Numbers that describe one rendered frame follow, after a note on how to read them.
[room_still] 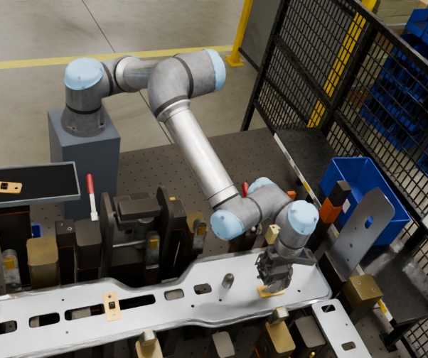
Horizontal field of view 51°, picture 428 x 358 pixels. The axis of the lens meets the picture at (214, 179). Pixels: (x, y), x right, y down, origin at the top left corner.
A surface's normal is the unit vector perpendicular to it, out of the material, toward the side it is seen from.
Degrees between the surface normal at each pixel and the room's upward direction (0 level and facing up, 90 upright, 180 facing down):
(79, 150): 90
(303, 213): 1
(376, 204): 90
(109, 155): 90
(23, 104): 0
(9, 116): 0
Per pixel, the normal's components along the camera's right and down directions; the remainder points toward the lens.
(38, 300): 0.20, -0.70
